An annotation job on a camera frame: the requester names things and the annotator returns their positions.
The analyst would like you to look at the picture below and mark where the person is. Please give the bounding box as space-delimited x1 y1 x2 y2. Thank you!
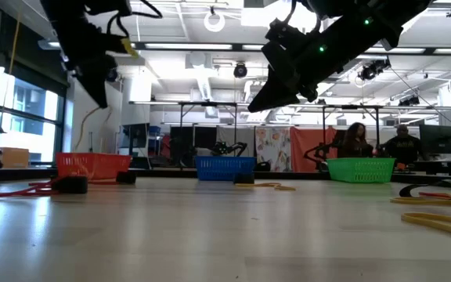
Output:
337 121 373 159
381 124 426 165

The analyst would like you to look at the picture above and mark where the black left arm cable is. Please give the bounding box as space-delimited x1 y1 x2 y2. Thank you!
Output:
83 0 164 40

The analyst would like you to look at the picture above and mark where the black aluminium table frame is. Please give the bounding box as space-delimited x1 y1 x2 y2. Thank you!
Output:
0 166 451 185

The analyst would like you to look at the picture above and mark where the yellow hanging cable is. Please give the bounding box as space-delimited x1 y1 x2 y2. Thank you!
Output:
8 11 21 75

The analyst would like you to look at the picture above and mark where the black track light cluster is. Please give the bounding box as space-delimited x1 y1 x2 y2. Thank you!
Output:
357 57 391 81
397 95 421 107

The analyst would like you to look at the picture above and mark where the orange curtain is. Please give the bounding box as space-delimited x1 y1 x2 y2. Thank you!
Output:
290 127 338 173

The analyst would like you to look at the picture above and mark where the white ring ceiling fixture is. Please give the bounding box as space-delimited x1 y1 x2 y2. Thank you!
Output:
203 10 226 34

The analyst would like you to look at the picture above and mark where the black computer monitor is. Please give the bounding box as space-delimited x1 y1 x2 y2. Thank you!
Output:
419 125 451 155

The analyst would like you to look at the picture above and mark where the dark background screen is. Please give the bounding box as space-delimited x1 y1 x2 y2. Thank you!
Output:
121 122 151 158

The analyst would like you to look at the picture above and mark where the red plastic basket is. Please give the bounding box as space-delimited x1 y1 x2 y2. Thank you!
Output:
55 152 133 182

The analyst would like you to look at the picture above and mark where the blue plastic basket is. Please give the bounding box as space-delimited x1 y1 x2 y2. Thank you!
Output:
194 156 257 182

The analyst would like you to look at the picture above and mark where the black curtain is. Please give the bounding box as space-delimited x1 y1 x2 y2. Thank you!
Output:
169 125 218 168

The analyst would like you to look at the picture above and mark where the long white light strip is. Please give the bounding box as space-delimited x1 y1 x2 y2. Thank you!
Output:
131 41 451 56

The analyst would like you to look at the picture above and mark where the yellow cable tag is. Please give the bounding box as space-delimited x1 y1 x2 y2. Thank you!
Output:
121 37 140 60

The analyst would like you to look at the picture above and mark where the green plastic basket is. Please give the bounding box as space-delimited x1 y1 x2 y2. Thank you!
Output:
326 157 397 184

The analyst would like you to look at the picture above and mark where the yellow rubber band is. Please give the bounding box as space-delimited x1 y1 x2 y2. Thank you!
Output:
235 181 297 192
389 196 451 208
74 104 115 161
400 211 451 240

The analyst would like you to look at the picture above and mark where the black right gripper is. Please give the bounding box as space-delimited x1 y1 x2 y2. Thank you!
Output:
247 17 371 114

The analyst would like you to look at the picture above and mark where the floral patterned cloth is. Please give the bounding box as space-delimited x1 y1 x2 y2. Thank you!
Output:
255 127 291 172

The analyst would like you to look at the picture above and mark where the black background station frame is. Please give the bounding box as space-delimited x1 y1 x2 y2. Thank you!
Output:
321 103 382 160
177 100 239 169

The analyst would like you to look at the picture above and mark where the brown cardboard box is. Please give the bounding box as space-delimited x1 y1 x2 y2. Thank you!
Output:
0 146 31 168

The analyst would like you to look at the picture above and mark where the black background table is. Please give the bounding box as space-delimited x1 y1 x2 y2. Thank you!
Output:
395 154 451 177

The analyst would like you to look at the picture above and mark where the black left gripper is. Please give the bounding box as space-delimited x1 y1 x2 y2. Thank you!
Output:
40 0 133 110

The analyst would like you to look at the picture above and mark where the large dark-framed window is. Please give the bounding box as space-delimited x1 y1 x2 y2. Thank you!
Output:
0 68 68 164

